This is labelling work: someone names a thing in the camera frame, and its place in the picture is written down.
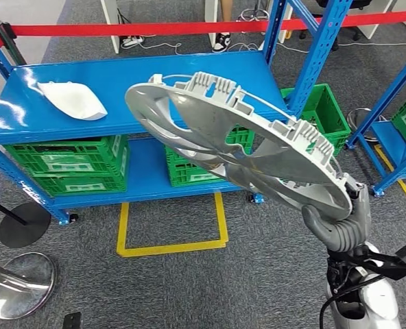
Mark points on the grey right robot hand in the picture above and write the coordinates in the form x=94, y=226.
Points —
x=362, y=213

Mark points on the white plastic body part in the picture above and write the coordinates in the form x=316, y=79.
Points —
x=73, y=102

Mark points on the blue metal shelf rack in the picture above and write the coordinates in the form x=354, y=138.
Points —
x=390, y=136
x=86, y=68

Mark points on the white desk leg panel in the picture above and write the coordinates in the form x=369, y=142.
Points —
x=212, y=11
x=111, y=18

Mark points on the black stanchion with round base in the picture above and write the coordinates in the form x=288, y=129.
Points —
x=24, y=225

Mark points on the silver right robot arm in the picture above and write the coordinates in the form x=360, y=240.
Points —
x=378, y=304

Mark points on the black stanchion post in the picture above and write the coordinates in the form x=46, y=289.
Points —
x=8, y=43

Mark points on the chrome round stanchion base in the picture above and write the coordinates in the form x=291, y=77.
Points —
x=357, y=119

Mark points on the person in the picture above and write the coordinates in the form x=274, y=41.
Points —
x=225, y=9

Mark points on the grey plastic wheel cover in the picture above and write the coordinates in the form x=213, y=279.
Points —
x=206, y=113

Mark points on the chrome stanchion with round base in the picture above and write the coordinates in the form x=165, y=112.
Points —
x=24, y=286

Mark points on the black flat object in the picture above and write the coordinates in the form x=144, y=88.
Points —
x=72, y=321

